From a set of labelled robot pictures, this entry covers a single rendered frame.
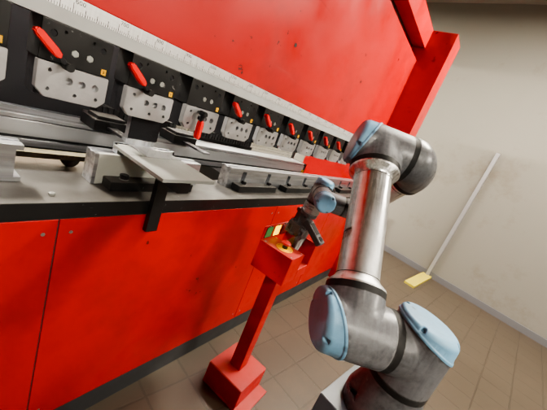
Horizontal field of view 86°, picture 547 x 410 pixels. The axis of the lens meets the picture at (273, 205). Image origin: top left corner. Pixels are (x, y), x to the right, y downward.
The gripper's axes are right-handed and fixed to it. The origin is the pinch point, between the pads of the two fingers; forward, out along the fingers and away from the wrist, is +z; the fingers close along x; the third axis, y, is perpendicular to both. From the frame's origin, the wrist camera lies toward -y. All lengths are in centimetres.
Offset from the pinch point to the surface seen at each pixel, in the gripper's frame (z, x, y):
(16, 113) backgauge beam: -19, 76, 70
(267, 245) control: -3.8, 15.1, 5.8
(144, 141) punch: -25, 51, 46
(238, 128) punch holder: -38, 15, 41
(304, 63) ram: -74, -14, 43
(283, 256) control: -4.2, 15.1, -2.4
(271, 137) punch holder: -38, -8, 40
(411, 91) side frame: -106, -162, 31
